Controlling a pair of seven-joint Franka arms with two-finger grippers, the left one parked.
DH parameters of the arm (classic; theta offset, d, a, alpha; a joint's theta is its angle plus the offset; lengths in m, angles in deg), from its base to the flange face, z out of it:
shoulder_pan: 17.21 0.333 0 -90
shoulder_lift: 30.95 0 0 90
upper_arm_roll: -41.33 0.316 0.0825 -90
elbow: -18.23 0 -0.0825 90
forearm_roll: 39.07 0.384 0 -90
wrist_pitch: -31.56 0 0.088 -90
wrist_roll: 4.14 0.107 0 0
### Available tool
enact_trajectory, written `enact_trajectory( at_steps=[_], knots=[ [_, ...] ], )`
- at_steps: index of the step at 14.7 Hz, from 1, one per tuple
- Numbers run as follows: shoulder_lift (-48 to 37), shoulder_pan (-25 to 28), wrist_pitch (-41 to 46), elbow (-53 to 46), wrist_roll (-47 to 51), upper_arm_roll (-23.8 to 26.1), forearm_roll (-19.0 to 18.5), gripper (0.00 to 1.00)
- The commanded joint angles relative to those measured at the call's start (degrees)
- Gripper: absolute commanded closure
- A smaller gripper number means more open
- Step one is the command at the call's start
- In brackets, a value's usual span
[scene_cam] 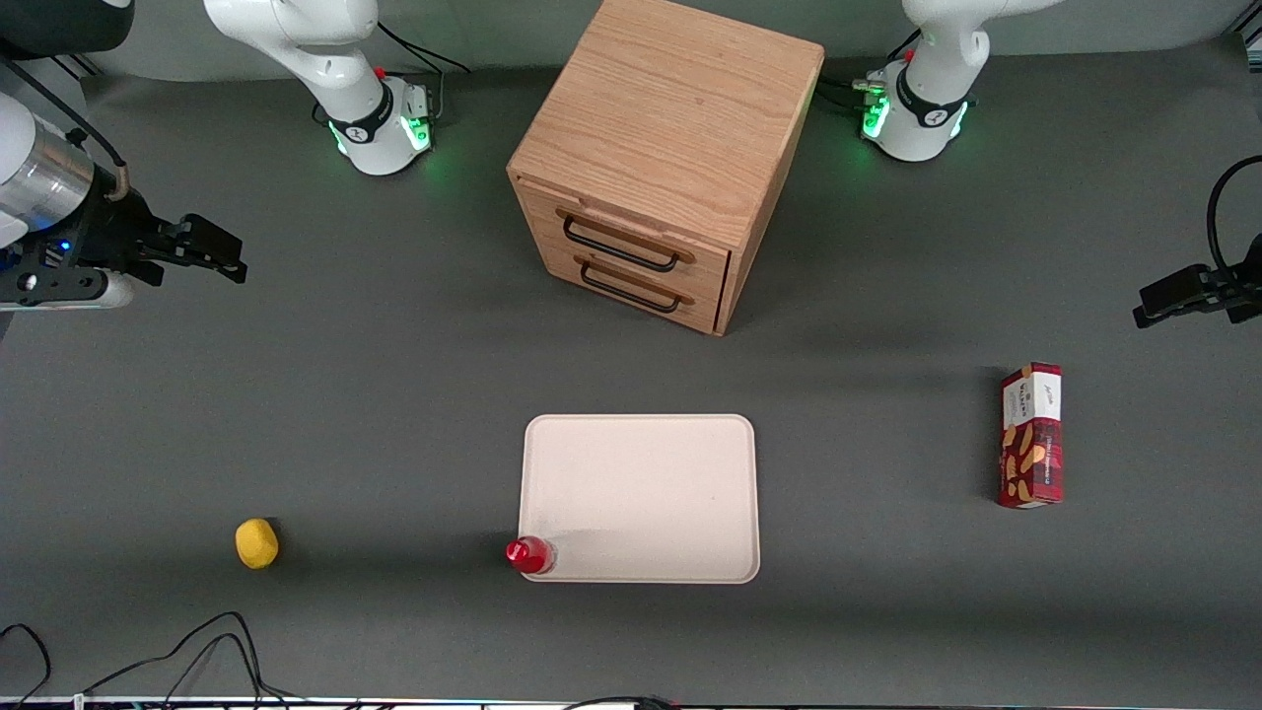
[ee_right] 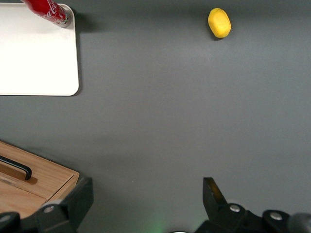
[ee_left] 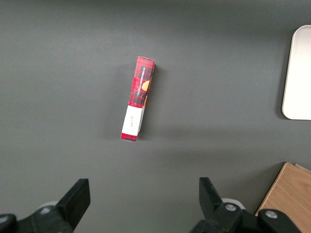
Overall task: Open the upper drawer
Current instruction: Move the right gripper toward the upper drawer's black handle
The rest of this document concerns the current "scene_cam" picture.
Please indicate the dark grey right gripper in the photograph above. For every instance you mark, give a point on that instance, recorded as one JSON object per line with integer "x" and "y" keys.
{"x": 110, "y": 229}

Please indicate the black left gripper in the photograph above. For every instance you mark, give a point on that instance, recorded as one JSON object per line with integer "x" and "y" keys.
{"x": 1244, "y": 285}

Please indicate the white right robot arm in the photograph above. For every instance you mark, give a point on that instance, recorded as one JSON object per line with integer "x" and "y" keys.
{"x": 325, "y": 59}

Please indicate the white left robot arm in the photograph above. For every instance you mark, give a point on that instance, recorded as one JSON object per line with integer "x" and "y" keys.
{"x": 937, "y": 89}

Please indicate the wooden drawer cabinet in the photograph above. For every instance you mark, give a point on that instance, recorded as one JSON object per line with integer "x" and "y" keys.
{"x": 680, "y": 108}

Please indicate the red snack box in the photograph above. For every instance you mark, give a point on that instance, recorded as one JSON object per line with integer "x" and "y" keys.
{"x": 1032, "y": 444}

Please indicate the yellow lemon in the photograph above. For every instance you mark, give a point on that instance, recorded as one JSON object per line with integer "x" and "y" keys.
{"x": 256, "y": 543}

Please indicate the red capped bottle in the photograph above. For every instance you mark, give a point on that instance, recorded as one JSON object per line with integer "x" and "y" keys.
{"x": 527, "y": 554}

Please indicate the beige plastic tray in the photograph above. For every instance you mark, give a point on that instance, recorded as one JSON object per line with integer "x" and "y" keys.
{"x": 641, "y": 498}

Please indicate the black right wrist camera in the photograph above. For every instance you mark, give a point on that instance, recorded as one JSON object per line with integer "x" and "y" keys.
{"x": 118, "y": 222}

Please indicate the silver aluminium frame bar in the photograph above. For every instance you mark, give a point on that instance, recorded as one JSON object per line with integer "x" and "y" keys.
{"x": 74, "y": 67}

